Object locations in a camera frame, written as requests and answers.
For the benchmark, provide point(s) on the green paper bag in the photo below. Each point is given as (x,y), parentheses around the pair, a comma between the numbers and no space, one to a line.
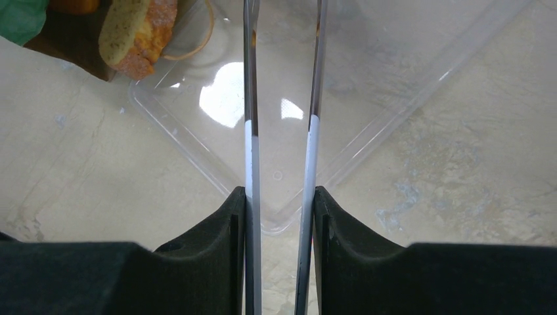
(73,38)

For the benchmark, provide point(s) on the metal tongs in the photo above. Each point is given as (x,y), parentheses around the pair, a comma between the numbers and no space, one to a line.
(253,294)

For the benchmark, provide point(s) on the clear plastic tray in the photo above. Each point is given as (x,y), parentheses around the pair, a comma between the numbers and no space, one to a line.
(384,59)

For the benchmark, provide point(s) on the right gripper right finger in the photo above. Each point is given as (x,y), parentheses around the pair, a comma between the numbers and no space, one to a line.
(359,271)

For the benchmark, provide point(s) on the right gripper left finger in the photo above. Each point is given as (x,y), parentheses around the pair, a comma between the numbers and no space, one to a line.
(198,272)

